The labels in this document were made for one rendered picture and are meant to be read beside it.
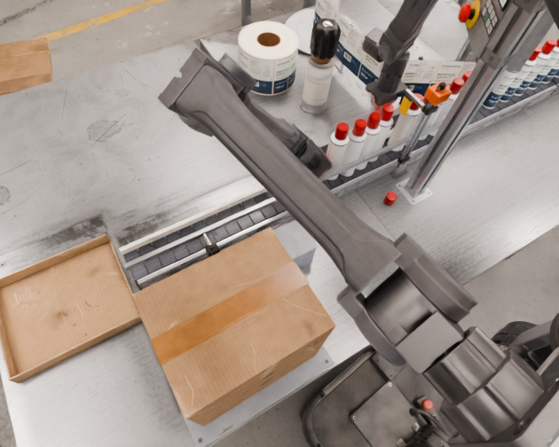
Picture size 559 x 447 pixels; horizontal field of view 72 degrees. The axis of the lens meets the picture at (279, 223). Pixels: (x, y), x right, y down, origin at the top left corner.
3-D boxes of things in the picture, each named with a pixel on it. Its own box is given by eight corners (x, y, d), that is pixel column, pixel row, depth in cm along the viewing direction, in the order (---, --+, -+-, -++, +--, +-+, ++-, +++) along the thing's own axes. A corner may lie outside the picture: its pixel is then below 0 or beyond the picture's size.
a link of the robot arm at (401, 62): (400, 58, 95) (416, 50, 96) (381, 44, 97) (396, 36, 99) (392, 82, 100) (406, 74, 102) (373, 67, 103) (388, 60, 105)
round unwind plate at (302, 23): (332, 4, 164) (333, 1, 163) (375, 45, 152) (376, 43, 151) (270, 22, 155) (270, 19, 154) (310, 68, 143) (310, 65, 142)
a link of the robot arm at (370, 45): (388, 50, 90) (415, 27, 90) (354, 26, 95) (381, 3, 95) (387, 83, 101) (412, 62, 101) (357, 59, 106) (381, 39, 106)
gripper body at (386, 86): (363, 90, 108) (370, 67, 101) (391, 79, 111) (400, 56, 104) (377, 105, 105) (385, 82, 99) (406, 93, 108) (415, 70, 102)
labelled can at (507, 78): (486, 98, 140) (520, 47, 123) (497, 106, 138) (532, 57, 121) (476, 102, 139) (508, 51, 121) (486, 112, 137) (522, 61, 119)
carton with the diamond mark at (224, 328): (266, 275, 104) (271, 225, 80) (316, 355, 94) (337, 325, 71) (161, 332, 95) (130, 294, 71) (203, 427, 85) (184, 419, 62)
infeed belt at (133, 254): (532, 79, 154) (539, 70, 150) (549, 92, 150) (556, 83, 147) (127, 261, 105) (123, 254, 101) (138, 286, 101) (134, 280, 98)
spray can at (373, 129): (358, 154, 123) (375, 105, 105) (369, 165, 121) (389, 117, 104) (346, 162, 121) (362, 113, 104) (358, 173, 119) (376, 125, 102)
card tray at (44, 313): (110, 239, 108) (106, 233, 105) (144, 320, 98) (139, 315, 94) (-5, 289, 99) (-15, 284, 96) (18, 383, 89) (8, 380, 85)
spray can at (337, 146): (332, 165, 120) (346, 116, 103) (341, 177, 118) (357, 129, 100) (318, 171, 119) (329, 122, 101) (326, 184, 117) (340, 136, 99)
